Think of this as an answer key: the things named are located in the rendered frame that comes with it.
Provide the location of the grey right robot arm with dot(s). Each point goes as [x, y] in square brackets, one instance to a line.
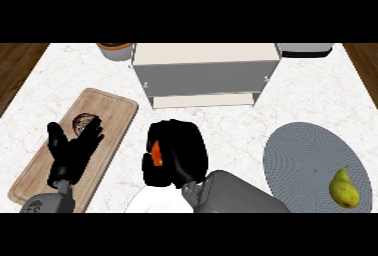
[230, 193]

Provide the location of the yellow squash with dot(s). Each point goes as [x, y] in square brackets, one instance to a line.
[342, 190]

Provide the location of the white and black appliance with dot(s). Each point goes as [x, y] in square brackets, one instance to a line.
[304, 50]

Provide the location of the round grey placemat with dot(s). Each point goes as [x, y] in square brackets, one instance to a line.
[314, 166]

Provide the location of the white plate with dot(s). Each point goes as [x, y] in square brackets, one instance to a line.
[159, 200]

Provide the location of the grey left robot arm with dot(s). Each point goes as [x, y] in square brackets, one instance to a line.
[49, 201]

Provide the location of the orange carrot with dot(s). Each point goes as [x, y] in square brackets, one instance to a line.
[156, 154]

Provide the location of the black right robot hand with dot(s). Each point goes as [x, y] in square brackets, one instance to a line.
[178, 150]

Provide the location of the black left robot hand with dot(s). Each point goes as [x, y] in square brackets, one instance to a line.
[74, 156]

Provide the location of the grey pot with orange rim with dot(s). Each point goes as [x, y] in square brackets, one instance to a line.
[115, 51]

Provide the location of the wooden cutting board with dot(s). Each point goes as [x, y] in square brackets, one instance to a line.
[74, 146]

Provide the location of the purple red cabbage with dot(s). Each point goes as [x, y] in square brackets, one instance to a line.
[83, 122]

